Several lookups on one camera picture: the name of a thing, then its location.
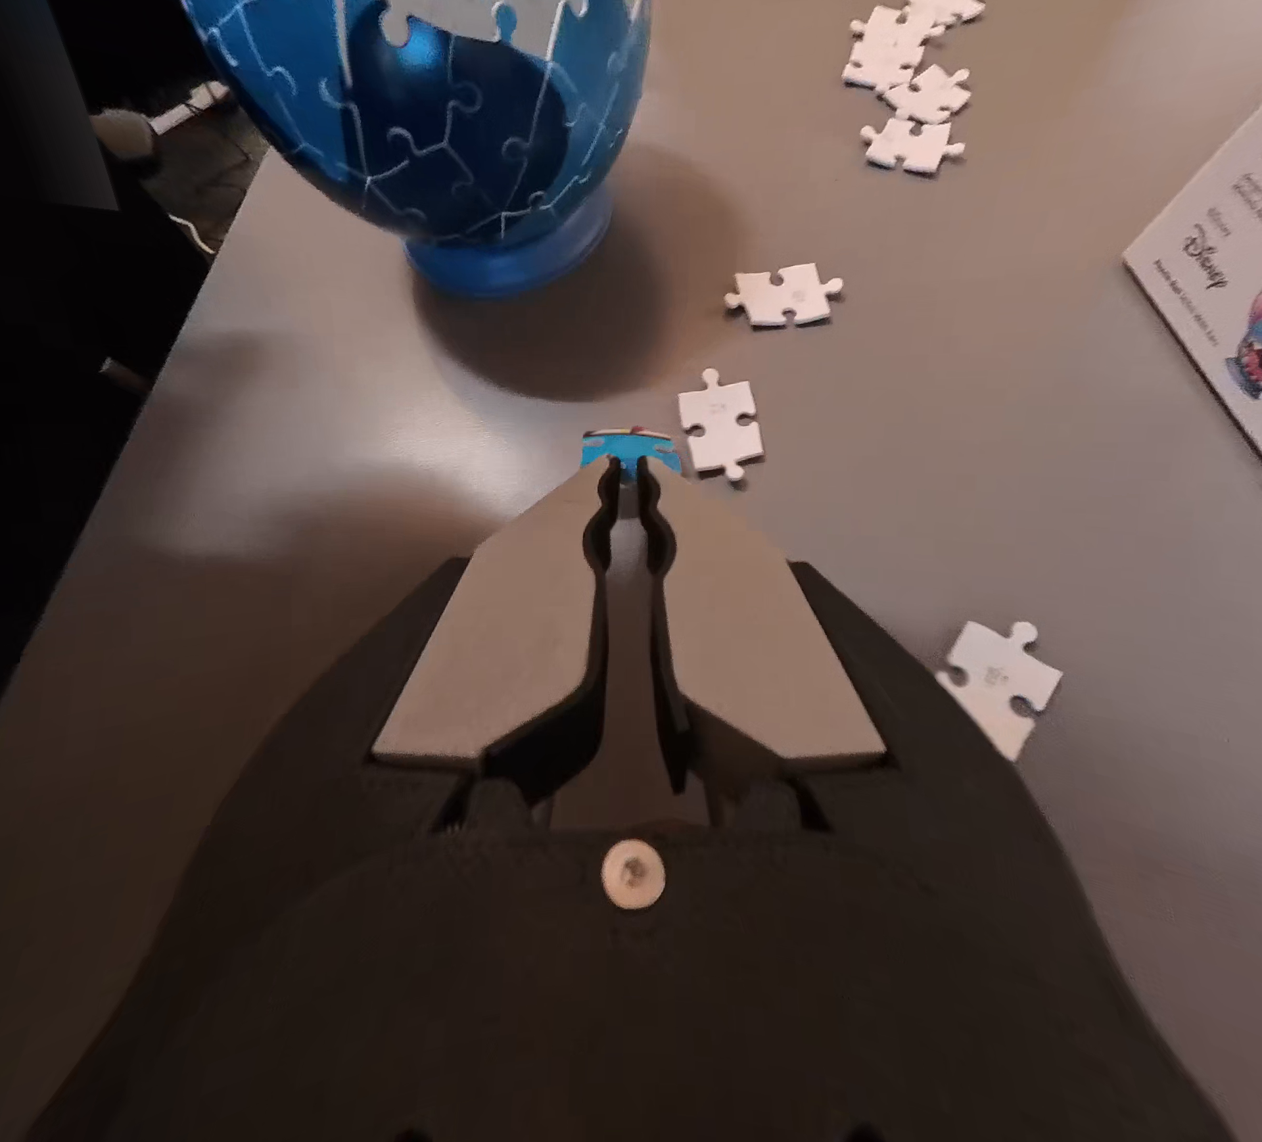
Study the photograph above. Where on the blue printed puzzle piece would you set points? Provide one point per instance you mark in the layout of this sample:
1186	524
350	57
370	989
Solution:
631	449

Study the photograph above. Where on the printed puzzle box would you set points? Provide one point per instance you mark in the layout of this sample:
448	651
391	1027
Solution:
1212	305

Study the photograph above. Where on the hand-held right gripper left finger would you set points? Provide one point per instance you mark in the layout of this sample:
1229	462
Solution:
513	649

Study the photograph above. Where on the blue ball stand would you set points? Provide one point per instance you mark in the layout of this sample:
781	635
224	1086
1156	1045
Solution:
502	265

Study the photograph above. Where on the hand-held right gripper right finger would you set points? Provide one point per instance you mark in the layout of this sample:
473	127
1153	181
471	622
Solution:
749	660

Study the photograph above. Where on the blue puzzle ball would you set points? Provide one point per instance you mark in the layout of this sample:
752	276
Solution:
395	97

